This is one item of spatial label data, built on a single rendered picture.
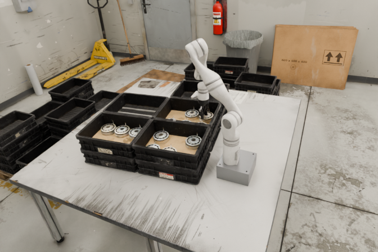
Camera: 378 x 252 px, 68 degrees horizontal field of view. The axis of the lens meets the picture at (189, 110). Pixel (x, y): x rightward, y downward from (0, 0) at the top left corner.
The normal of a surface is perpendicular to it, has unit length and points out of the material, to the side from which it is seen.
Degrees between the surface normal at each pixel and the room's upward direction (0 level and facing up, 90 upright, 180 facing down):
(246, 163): 2
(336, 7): 90
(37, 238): 0
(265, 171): 0
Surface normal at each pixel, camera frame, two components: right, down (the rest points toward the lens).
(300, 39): -0.42, 0.37
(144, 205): -0.07, -0.85
